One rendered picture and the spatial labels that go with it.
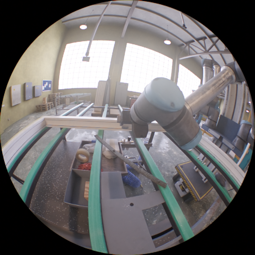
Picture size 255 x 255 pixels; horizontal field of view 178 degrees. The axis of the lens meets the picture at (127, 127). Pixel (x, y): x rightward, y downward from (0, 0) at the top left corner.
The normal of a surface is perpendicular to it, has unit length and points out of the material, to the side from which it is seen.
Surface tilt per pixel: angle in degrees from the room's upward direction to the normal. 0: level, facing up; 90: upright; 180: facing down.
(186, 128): 88
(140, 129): 55
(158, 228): 0
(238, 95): 90
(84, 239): 0
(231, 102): 90
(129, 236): 0
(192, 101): 69
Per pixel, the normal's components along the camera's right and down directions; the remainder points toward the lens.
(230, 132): -0.98, -0.07
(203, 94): -0.52, -0.10
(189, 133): -0.18, 0.32
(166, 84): 0.17, -0.22
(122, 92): 0.20, 0.43
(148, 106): -0.78, 0.55
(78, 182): 0.14, -0.90
